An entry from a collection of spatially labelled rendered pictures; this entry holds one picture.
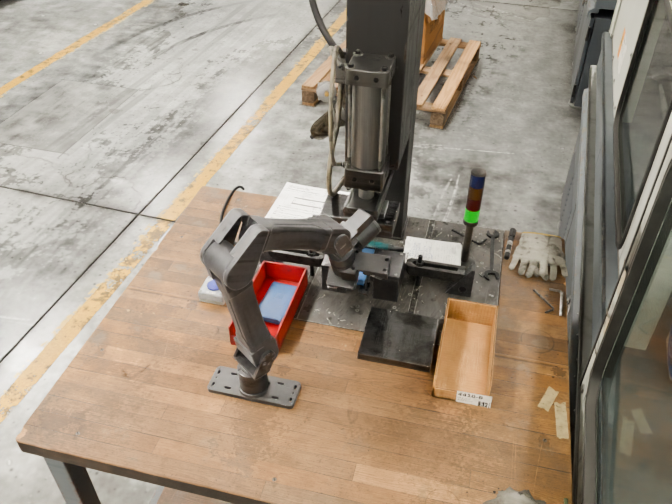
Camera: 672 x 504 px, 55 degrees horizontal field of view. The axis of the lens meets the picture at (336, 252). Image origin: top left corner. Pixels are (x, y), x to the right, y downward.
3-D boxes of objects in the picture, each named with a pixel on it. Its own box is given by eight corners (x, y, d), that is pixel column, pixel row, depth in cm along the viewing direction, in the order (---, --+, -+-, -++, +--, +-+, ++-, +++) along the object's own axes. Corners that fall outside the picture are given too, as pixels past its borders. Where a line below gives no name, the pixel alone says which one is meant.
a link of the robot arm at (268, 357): (251, 326, 141) (229, 338, 138) (275, 349, 136) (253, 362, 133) (253, 345, 145) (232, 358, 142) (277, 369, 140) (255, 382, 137)
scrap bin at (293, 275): (230, 344, 155) (227, 326, 151) (264, 277, 174) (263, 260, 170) (278, 353, 153) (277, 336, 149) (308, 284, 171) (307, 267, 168)
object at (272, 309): (250, 322, 160) (249, 313, 158) (274, 282, 171) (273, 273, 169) (277, 328, 158) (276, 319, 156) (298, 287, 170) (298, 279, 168)
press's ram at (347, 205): (317, 238, 158) (315, 129, 139) (343, 181, 178) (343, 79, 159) (390, 250, 155) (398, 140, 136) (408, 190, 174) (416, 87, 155)
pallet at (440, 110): (358, 42, 535) (358, 24, 526) (479, 59, 508) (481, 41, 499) (301, 104, 448) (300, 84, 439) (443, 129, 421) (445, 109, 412)
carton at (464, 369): (431, 398, 144) (434, 375, 139) (444, 320, 162) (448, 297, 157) (489, 410, 141) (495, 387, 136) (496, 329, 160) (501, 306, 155)
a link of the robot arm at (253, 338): (263, 339, 144) (227, 233, 121) (281, 356, 140) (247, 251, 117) (240, 355, 141) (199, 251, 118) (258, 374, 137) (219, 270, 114)
